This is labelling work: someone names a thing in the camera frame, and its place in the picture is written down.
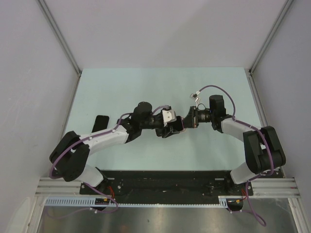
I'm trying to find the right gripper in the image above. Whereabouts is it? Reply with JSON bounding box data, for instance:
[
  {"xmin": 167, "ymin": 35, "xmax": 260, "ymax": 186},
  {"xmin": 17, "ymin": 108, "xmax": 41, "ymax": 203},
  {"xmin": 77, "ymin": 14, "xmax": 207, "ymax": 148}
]
[{"xmin": 178, "ymin": 106, "xmax": 215, "ymax": 128}]

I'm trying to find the phone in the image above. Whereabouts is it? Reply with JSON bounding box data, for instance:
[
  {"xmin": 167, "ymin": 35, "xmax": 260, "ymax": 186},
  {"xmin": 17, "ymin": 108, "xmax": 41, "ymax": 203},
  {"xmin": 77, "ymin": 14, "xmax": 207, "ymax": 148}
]
[
  {"xmin": 92, "ymin": 115, "xmax": 109, "ymax": 133},
  {"xmin": 170, "ymin": 116, "xmax": 185, "ymax": 134}
]

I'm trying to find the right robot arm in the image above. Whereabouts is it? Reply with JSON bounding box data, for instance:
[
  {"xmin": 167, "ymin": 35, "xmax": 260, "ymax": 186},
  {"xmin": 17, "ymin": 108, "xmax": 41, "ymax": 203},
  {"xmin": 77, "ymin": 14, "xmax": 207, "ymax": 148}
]
[{"xmin": 182, "ymin": 94, "xmax": 286, "ymax": 195}]

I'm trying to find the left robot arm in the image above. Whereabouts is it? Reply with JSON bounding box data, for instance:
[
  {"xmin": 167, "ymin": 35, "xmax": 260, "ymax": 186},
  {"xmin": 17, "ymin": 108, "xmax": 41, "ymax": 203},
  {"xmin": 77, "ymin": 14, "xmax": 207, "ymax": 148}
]
[{"xmin": 49, "ymin": 102, "xmax": 183, "ymax": 194}]

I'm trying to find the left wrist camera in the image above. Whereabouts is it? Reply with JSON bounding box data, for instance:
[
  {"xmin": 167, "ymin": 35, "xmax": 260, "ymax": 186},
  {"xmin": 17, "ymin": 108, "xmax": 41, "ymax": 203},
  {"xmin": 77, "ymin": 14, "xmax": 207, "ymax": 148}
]
[{"xmin": 161, "ymin": 109, "xmax": 177, "ymax": 127}]

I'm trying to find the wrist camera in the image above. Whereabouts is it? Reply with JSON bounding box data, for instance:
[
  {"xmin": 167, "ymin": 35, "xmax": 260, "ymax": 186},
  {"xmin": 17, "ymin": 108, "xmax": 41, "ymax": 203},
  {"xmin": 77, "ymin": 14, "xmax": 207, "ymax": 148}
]
[
  {"xmin": 190, "ymin": 91, "xmax": 200, "ymax": 105},
  {"xmin": 161, "ymin": 109, "xmax": 177, "ymax": 127}
]

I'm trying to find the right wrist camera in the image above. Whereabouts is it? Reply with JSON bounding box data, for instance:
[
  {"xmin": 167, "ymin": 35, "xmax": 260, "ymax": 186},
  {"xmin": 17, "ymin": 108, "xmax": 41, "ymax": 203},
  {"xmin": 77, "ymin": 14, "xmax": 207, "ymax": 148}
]
[{"xmin": 190, "ymin": 91, "xmax": 200, "ymax": 105}]

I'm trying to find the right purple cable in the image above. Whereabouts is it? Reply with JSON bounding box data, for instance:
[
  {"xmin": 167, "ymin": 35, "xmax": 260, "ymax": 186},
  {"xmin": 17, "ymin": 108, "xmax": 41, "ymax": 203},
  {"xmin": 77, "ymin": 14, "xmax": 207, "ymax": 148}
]
[{"xmin": 198, "ymin": 84, "xmax": 275, "ymax": 226}]

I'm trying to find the purple cable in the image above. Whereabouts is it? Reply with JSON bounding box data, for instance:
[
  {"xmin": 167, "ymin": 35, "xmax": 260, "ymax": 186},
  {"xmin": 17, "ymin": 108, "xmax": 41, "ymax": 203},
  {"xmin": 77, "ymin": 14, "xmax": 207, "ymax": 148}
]
[
  {"xmin": 46, "ymin": 104, "xmax": 170, "ymax": 220},
  {"xmin": 198, "ymin": 84, "xmax": 275, "ymax": 226}
]

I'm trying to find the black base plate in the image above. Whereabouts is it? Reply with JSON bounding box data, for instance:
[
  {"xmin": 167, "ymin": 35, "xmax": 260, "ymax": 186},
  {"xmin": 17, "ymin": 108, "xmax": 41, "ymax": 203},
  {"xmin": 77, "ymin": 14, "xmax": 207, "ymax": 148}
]
[{"xmin": 50, "ymin": 169, "xmax": 284, "ymax": 204}]

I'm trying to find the right side aluminium rail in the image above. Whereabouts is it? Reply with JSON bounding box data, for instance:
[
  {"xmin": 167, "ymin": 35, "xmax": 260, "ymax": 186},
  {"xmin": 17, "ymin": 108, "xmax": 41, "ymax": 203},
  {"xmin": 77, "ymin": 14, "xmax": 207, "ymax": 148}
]
[{"xmin": 245, "ymin": 69, "xmax": 284, "ymax": 175}]

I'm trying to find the white slotted cable duct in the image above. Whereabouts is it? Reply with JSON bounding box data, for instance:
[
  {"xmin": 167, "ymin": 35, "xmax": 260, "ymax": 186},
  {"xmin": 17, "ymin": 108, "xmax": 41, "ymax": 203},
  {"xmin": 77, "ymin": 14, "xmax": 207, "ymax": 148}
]
[{"xmin": 45, "ymin": 196, "xmax": 230, "ymax": 209}]

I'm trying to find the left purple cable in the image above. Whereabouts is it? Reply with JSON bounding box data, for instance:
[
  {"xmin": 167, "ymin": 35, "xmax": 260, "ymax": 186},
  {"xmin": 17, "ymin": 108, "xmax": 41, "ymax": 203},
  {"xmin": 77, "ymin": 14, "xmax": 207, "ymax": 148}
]
[{"xmin": 46, "ymin": 104, "xmax": 170, "ymax": 220}]

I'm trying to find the right aluminium corner post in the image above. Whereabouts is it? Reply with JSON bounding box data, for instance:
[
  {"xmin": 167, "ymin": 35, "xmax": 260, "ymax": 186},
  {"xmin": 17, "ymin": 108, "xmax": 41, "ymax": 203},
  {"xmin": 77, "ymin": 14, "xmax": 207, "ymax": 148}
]
[{"xmin": 248, "ymin": 0, "xmax": 296, "ymax": 75}]

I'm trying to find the aluminium corner post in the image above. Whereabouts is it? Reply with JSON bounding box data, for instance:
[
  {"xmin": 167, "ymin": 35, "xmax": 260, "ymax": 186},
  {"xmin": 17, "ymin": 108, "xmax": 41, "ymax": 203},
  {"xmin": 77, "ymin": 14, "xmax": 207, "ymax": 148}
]
[
  {"xmin": 248, "ymin": 0, "xmax": 296, "ymax": 75},
  {"xmin": 36, "ymin": 0, "xmax": 82, "ymax": 77}
]

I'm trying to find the left aluminium corner post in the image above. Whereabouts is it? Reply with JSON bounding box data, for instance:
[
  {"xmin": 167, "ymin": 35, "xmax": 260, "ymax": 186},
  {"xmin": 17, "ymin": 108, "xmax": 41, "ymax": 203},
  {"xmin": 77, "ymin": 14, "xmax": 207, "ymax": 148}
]
[{"xmin": 36, "ymin": 0, "xmax": 82, "ymax": 77}]

